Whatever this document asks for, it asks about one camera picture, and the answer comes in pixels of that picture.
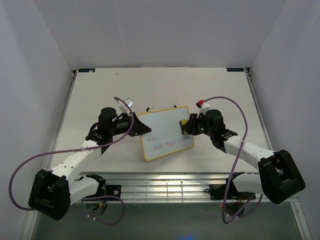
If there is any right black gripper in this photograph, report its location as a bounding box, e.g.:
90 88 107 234
182 111 214 137

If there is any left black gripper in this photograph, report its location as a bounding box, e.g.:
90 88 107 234
110 112 152 138

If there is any yellow whiteboard eraser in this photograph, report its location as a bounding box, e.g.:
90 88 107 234
179 119 190 135

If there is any yellow framed whiteboard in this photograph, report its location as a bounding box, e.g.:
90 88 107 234
138 106 194 161

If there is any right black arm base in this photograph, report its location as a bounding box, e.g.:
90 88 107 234
203 183 251 201

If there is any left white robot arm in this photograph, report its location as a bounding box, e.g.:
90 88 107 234
28 107 152 221

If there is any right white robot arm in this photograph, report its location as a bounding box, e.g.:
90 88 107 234
179 109 306 204

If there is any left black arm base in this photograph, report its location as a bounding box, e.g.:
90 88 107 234
102 184 122 202

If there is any black metal whiteboard stand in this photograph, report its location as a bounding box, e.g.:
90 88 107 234
146 105 177 113

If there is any right blue table label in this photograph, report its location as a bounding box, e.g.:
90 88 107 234
226 67 244 72

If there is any blue table label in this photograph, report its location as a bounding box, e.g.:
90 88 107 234
226 67 244 72
78 68 96 73

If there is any left blue table label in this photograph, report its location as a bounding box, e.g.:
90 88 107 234
78 68 96 73

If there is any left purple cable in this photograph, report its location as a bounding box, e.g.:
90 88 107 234
8 96 133 225

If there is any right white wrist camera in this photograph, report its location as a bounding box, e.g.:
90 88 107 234
196 100 211 118

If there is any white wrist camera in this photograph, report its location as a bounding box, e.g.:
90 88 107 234
117 98 134 115
196 100 211 118

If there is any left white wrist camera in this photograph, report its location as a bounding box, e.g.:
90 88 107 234
117 98 134 115

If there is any aluminium rail frame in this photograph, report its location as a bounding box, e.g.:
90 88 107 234
28 172 301 205

